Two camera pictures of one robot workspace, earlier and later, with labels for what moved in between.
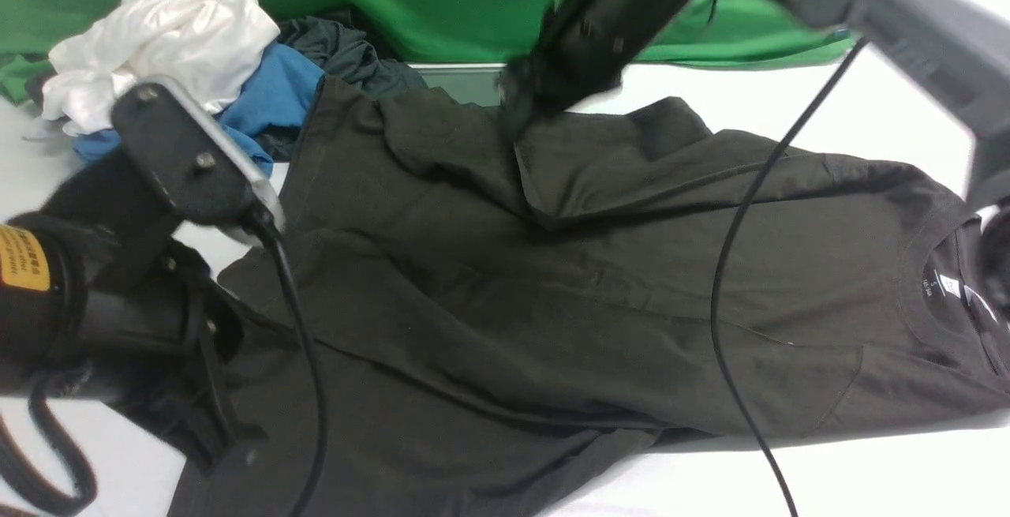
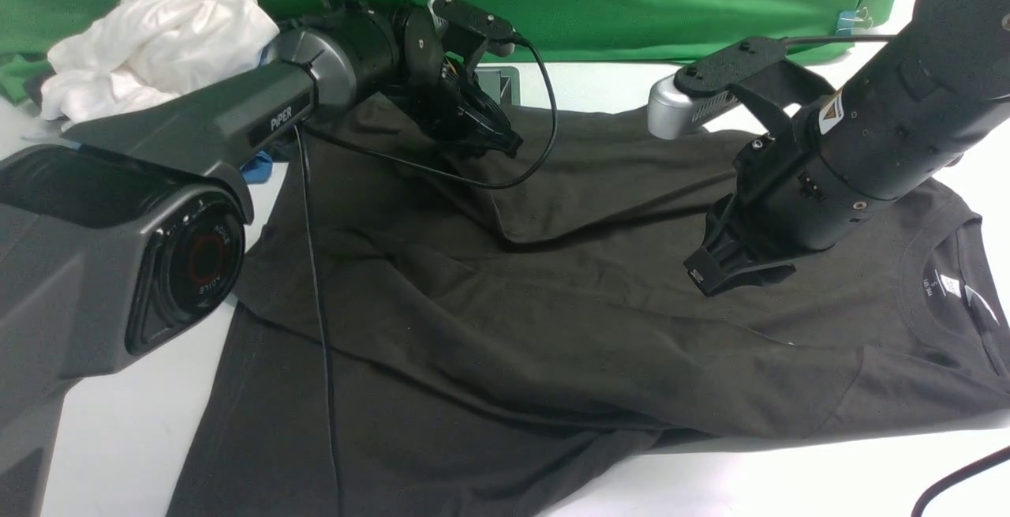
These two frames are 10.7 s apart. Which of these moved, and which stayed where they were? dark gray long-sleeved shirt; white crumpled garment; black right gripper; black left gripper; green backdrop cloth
Moved: black left gripper; black right gripper
Stayed: white crumpled garment; green backdrop cloth; dark gray long-sleeved shirt
